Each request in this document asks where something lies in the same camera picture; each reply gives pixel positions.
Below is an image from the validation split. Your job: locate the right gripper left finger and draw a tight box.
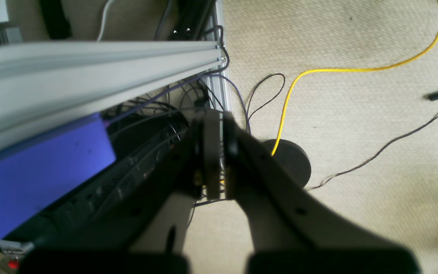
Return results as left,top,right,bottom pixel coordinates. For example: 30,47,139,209
18,110,221,274

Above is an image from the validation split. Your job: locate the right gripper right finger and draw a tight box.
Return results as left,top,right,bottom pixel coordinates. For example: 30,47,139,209
223,115,421,274

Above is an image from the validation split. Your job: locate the black round floor base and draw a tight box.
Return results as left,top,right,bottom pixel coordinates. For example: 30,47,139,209
261,139,311,189

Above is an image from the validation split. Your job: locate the black computer case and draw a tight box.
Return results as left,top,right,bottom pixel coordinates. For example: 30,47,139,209
5,111,189,245

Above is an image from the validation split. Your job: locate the thin black floor cable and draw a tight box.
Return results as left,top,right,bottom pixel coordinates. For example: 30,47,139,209
305,93,438,191

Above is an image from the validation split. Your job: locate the grey aluminium frame beam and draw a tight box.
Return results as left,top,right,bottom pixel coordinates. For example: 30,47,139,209
0,41,221,151

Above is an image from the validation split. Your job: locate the white cable on floor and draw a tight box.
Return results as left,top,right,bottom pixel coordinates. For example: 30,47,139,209
97,0,117,41

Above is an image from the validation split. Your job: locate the yellow cable on floor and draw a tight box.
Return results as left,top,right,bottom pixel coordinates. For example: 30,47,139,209
271,0,438,156

